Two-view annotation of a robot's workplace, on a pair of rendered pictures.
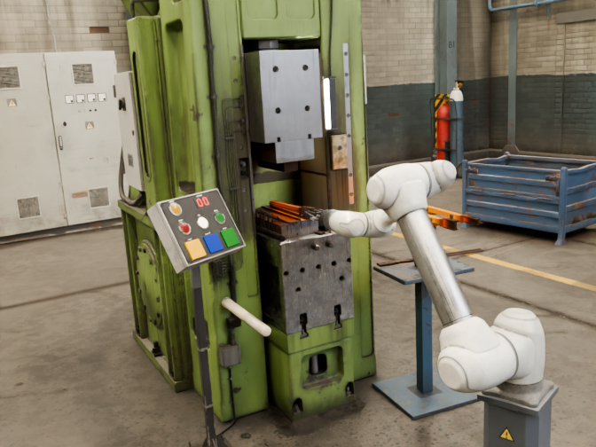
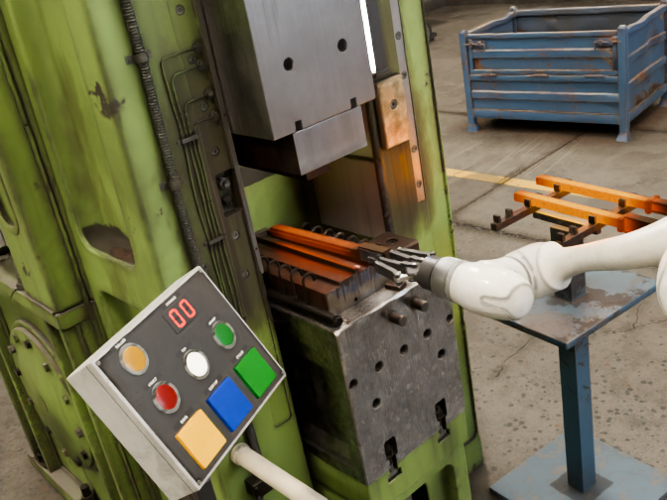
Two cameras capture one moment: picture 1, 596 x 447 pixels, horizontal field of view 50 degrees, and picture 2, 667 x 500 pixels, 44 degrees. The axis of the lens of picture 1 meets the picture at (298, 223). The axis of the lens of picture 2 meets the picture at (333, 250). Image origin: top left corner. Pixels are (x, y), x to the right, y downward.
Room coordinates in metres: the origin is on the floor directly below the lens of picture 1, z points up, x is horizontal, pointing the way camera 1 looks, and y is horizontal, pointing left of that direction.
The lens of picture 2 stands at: (1.22, 0.33, 1.84)
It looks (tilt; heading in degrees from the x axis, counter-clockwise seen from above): 24 degrees down; 350
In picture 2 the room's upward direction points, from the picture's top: 11 degrees counter-clockwise
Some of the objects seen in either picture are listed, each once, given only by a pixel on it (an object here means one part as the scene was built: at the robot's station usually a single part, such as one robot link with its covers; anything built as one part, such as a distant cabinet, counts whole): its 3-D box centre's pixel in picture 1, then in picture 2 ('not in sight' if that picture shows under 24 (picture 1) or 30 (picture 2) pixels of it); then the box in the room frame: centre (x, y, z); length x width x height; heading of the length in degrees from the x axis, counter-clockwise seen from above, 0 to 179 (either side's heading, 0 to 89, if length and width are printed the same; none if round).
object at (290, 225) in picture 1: (279, 220); (302, 265); (3.10, 0.09, 0.96); 0.42 x 0.20 x 0.09; 28
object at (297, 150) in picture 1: (275, 147); (273, 130); (3.10, 0.09, 1.32); 0.42 x 0.20 x 0.10; 28
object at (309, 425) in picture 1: (315, 414); not in sight; (2.87, -0.03, 0.01); 0.58 x 0.39 x 0.01; 118
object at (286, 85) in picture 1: (279, 95); (265, 20); (3.12, 0.05, 1.56); 0.42 x 0.39 x 0.40; 28
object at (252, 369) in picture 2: (229, 238); (253, 373); (2.58, 0.29, 1.01); 0.07 x 0.05 x 0.07; 143
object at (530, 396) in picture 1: (520, 380); not in sight; (1.92, -0.70, 0.63); 0.22 x 0.18 x 0.06; 140
